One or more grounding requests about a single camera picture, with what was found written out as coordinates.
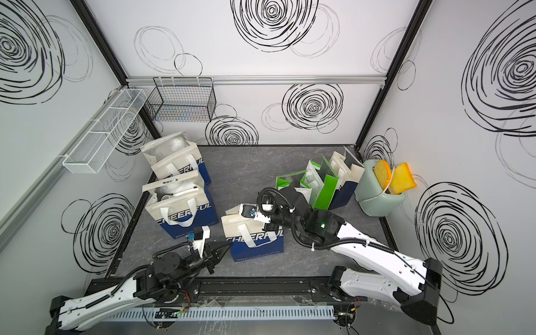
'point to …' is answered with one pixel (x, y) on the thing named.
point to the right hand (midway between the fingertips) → (255, 203)
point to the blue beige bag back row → (247, 236)
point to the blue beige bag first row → (174, 156)
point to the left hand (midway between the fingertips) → (230, 246)
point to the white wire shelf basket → (91, 153)
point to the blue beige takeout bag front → (350, 170)
